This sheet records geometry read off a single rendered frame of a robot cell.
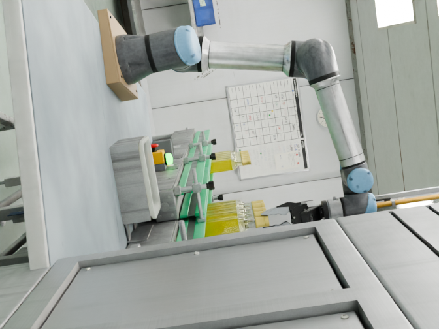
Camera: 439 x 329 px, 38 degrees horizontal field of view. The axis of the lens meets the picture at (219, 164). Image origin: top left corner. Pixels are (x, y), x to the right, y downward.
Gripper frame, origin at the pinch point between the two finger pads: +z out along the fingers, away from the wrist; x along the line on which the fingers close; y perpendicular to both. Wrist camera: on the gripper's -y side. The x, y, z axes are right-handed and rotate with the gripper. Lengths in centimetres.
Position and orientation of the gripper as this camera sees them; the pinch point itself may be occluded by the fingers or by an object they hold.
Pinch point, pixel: (266, 220)
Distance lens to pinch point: 204.1
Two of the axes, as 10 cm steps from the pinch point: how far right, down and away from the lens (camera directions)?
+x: -1.5, -9.9, -0.6
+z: -9.9, 1.5, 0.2
